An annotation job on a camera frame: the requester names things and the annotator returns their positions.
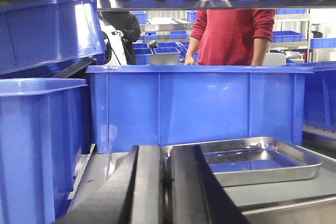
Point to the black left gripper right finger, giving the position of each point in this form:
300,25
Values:
196,196

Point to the silver metal tray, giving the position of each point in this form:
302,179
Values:
257,160

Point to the person in black jacket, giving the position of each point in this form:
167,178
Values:
128,27

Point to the blue crate far right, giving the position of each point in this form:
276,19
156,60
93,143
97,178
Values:
319,98

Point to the blue crate left upper tilted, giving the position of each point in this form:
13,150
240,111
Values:
50,31

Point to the person in red hoodie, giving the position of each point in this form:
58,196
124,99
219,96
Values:
230,37

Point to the blue crate left lower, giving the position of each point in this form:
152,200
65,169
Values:
45,128

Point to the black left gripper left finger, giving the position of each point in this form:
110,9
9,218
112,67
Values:
134,193

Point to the large blue crate upper centre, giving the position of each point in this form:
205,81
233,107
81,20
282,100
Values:
176,104

